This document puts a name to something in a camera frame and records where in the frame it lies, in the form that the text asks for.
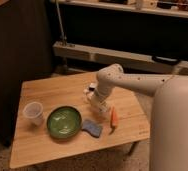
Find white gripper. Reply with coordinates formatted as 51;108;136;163
86;90;110;113

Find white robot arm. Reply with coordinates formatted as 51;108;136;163
90;64;188;171

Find green ceramic bowl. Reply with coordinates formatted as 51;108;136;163
47;106;82;140

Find small red black box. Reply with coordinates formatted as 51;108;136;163
88;83;97;91

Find orange toy carrot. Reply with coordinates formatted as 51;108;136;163
110;107;118;134

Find blue sponge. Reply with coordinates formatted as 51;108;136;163
82;120;103;138

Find white lower shelf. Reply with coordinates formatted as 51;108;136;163
53;41;188;75

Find wooden folding table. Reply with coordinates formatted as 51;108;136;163
10;73;150;169

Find clear plastic cup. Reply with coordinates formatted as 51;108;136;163
23;102;44;126

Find metal stand pole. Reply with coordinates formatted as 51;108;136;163
55;0;73;47

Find dark cabinet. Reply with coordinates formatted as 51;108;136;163
0;0;53;146

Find upper wooden shelf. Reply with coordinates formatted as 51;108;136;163
49;0;188;18

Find black handle on shelf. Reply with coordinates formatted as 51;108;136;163
151;56;181;66

